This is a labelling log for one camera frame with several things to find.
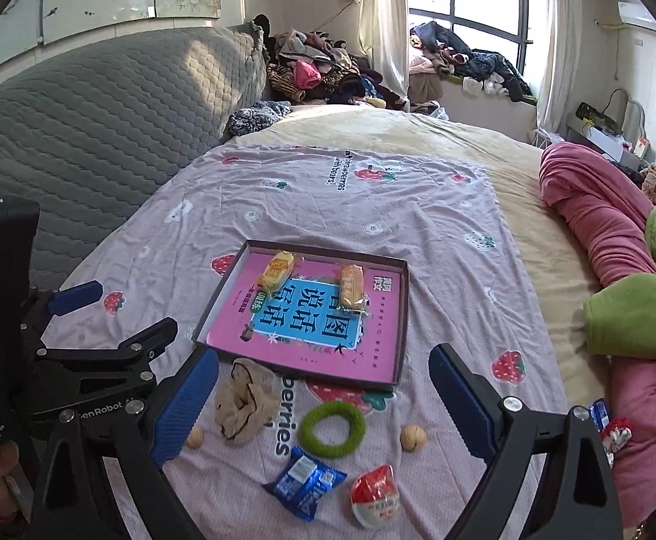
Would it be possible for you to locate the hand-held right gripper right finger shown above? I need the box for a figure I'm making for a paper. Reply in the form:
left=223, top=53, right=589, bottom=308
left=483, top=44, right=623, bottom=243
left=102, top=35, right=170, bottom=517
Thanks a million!
left=428, top=342, right=625, bottom=540

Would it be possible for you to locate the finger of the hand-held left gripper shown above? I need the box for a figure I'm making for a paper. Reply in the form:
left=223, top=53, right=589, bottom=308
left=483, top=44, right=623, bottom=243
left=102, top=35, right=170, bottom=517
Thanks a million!
left=34, top=318, right=179, bottom=390
left=20, top=280, right=105, bottom=347

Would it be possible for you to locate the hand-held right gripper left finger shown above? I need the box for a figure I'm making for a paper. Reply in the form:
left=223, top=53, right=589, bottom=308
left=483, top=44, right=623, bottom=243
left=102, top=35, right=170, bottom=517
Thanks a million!
left=30, top=347, right=221, bottom=540

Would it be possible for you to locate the red and white snack packet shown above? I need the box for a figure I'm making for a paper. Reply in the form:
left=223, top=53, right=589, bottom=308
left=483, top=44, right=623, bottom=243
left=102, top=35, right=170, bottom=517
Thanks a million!
left=350, top=464, right=401, bottom=530

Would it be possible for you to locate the pink printed box tray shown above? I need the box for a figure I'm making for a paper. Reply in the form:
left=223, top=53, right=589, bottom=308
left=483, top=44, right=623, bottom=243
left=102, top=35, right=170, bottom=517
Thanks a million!
left=191, top=239, right=409, bottom=394

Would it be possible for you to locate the blue snack packet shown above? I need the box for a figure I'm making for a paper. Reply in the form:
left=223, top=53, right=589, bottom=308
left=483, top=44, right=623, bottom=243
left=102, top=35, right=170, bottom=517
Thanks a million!
left=262, top=445, right=348, bottom=523

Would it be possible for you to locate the beige stocking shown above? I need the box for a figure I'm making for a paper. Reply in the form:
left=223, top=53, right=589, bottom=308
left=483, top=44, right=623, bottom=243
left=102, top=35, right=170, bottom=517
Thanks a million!
left=214, top=358, right=282, bottom=443

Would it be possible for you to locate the small blue packet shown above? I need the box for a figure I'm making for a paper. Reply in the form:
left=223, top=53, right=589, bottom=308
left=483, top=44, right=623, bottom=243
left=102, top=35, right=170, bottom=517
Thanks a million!
left=589, top=398, right=612, bottom=432

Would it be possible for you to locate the orange biscuit packet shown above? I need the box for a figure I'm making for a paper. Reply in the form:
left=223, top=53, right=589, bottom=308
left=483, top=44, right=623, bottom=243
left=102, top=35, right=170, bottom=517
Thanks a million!
left=339, top=263, right=370, bottom=316

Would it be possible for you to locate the yellow snack cake packet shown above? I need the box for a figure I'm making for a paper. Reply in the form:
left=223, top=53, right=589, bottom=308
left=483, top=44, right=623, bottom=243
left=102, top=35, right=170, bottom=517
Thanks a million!
left=256, top=250, right=296, bottom=294

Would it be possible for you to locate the red and white wrapper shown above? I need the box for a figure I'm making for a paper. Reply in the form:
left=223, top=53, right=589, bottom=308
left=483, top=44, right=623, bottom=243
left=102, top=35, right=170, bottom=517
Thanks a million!
left=600, top=417, right=633, bottom=452

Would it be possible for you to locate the grey quilted headboard cover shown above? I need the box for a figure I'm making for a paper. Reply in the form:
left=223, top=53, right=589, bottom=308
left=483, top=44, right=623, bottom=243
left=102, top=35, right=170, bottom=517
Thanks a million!
left=0, top=22, right=268, bottom=293

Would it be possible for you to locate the green blanket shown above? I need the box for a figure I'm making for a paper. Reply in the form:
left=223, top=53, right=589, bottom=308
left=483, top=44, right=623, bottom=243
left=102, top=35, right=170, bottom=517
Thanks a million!
left=583, top=205, right=656, bottom=362

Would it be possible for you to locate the pink quilt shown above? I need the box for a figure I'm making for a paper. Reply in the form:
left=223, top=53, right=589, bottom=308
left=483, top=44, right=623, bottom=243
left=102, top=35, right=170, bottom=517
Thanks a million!
left=603, top=343, right=656, bottom=527

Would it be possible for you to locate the beige bed cover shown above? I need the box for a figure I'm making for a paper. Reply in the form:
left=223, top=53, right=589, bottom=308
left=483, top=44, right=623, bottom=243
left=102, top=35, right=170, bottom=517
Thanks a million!
left=227, top=106, right=616, bottom=406

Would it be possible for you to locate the pink strawberry print bedsheet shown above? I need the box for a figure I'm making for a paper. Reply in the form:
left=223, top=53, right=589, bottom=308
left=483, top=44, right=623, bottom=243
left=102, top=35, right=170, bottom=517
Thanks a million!
left=58, top=143, right=572, bottom=540

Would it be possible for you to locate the rolled pink blanket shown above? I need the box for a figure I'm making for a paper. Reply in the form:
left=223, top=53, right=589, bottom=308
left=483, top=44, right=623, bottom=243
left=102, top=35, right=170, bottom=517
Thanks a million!
left=539, top=142, right=656, bottom=289

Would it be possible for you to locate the dark floral cloth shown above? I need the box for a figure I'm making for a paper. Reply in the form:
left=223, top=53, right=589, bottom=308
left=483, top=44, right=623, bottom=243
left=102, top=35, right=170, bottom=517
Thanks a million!
left=227, top=100, right=293, bottom=137

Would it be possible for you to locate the white desk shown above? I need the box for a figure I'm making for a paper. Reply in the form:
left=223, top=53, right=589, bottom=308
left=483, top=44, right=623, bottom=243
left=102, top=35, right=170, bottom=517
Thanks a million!
left=566, top=112, right=651, bottom=171

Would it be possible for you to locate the black bag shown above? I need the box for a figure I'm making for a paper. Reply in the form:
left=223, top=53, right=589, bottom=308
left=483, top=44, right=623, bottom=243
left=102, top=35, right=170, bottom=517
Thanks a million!
left=578, top=102, right=625, bottom=131

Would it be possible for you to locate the pile of clothes on bed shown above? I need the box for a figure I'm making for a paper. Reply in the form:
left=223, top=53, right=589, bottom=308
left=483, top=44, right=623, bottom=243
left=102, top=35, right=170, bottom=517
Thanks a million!
left=256, top=14, right=409, bottom=111

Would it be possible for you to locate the curved metal chair back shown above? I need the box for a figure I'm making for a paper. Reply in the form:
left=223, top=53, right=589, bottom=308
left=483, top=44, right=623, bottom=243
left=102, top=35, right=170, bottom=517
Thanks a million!
left=603, top=88, right=648, bottom=143

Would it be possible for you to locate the pile of clothes on windowsill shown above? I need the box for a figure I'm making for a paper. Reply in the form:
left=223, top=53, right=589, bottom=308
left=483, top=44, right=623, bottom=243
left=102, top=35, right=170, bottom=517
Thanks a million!
left=408, top=21, right=535, bottom=104

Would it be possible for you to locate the white curtain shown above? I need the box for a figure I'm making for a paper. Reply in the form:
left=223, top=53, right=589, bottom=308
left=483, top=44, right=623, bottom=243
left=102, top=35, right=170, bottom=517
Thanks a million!
left=358, top=0, right=410, bottom=98
left=535, top=0, right=583, bottom=137

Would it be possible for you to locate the white air conditioner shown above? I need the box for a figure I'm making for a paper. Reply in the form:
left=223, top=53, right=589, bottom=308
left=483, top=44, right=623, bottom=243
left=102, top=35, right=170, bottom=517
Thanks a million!
left=617, top=1, right=656, bottom=35

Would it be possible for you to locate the green fuzzy ring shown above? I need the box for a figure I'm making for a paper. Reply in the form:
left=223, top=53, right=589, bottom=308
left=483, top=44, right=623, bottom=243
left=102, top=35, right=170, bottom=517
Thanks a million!
left=298, top=401, right=366, bottom=460

